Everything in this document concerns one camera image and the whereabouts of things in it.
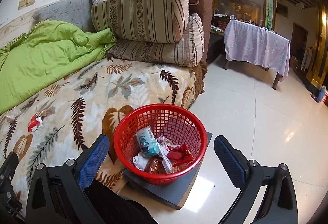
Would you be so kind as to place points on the teal tissue pack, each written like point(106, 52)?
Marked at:
point(147, 142)

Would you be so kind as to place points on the dark red snack packet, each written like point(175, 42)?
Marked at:
point(155, 166)

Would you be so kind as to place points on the striped beige pillow lower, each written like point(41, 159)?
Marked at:
point(186, 53)

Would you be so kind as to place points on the brown sofa armrest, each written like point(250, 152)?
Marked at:
point(204, 8)

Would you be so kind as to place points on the striped beige pillow upper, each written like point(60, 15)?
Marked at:
point(158, 21)

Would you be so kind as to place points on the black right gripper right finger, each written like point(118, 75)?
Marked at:
point(279, 203)

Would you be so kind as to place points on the clear crumpled plastic bag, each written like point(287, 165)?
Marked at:
point(12, 114)

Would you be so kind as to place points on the grey quilted headboard cover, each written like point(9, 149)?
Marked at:
point(76, 12)

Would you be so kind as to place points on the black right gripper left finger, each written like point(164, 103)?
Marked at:
point(57, 193)

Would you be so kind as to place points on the grey square stool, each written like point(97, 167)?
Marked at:
point(173, 195)

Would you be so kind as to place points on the white crumpled tissue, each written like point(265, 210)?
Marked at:
point(140, 161)

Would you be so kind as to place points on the striped beige pillow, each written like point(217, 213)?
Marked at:
point(186, 53)
point(158, 21)

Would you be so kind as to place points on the table with lilac cloth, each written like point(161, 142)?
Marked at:
point(249, 43)

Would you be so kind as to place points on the red purple snack wrapper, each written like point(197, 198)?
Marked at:
point(179, 155)

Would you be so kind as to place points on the red plastic basket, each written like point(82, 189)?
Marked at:
point(175, 123)

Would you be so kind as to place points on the green quilt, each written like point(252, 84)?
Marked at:
point(51, 50)

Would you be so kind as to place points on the wall switch plate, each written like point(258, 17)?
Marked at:
point(25, 3)

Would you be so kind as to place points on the red white snack wrapper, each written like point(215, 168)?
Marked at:
point(36, 121)

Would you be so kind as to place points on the purple paper ball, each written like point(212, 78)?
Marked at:
point(163, 141)

